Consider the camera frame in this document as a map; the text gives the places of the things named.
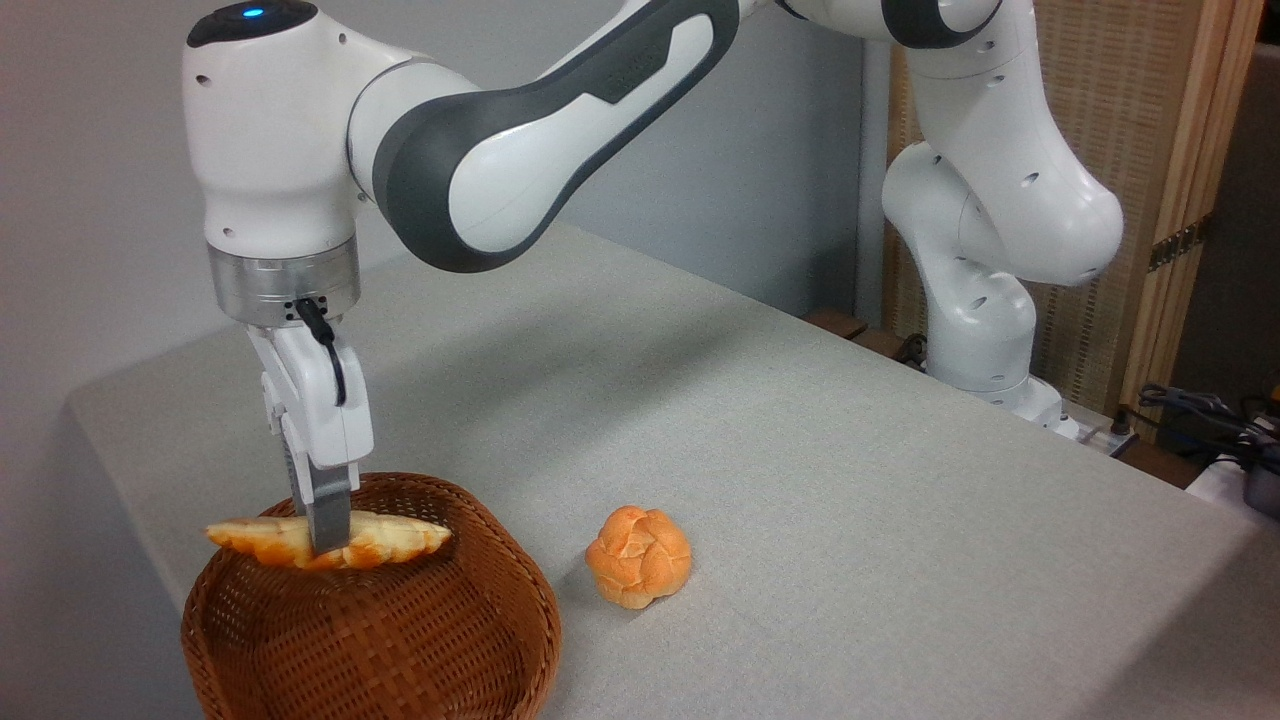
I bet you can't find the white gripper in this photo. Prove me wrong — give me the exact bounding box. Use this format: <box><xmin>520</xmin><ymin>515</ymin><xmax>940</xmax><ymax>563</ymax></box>
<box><xmin>246</xmin><ymin>322</ymin><xmax>376</xmax><ymax>556</ymax></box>

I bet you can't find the braided bread loaf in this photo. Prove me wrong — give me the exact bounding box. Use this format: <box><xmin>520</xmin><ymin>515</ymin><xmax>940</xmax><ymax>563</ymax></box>
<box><xmin>205</xmin><ymin>509</ymin><xmax>454</xmax><ymax>573</ymax></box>

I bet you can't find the brown wooden base board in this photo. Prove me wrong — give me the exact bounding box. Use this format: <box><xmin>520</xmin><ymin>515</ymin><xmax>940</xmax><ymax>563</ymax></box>
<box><xmin>802</xmin><ymin>306</ymin><xmax>929</xmax><ymax>369</ymax></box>

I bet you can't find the round knotted bread roll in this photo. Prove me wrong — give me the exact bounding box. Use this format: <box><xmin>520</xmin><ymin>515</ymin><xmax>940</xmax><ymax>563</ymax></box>
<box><xmin>584</xmin><ymin>505</ymin><xmax>693</xmax><ymax>611</ymax></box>

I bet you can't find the black cable bundle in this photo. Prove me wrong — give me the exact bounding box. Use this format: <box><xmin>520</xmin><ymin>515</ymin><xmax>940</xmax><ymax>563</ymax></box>
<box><xmin>1137</xmin><ymin>382</ymin><xmax>1280</xmax><ymax>473</ymax></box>

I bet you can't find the brown woven wicker basket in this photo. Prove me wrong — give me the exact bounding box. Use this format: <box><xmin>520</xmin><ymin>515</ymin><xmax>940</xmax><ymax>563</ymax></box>
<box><xmin>180</xmin><ymin>472</ymin><xmax>563</xmax><ymax>720</ymax></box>

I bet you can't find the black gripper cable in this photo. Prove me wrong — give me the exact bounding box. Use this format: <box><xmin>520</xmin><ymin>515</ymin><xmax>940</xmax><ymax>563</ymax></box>
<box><xmin>294</xmin><ymin>297</ymin><xmax>349</xmax><ymax>407</ymax></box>

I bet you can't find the brass screen hinge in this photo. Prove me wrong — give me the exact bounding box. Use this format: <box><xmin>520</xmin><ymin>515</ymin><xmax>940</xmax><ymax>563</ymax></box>
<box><xmin>1147</xmin><ymin>214</ymin><xmax>1212</xmax><ymax>274</ymax></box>

